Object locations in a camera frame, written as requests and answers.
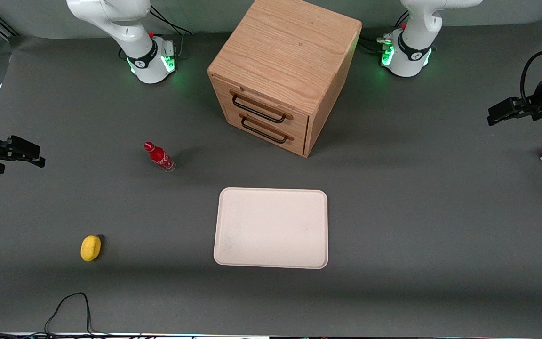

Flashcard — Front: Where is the black drawer handle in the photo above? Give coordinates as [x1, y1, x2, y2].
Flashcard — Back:
[231, 91, 295, 124]
[240, 114, 295, 144]

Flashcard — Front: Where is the yellow lemon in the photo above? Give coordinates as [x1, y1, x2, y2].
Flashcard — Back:
[80, 235, 102, 262]

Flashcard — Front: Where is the wooden drawer front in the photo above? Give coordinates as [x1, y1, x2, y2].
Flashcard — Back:
[211, 75, 310, 138]
[223, 104, 307, 156]

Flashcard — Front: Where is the black left arm base cable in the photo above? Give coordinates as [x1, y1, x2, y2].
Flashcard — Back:
[359, 10, 410, 53]

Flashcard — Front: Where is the beige rectangular tray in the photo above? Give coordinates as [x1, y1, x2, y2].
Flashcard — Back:
[213, 187, 329, 270]

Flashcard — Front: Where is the aluminium frame rail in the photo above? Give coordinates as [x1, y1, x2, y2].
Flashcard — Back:
[0, 8, 20, 39]

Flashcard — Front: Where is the black arm base cable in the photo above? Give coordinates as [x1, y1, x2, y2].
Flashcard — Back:
[359, 10, 410, 53]
[150, 5, 193, 60]

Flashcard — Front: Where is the red cola bottle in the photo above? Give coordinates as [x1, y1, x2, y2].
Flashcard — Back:
[143, 141, 176, 173]

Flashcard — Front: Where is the black right arm base cable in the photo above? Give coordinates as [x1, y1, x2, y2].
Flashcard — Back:
[150, 5, 193, 60]

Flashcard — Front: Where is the wooden drawer cabinet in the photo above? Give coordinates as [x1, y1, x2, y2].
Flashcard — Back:
[207, 0, 363, 158]

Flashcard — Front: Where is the black looped table cable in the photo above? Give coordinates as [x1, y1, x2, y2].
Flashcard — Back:
[44, 292, 96, 336]

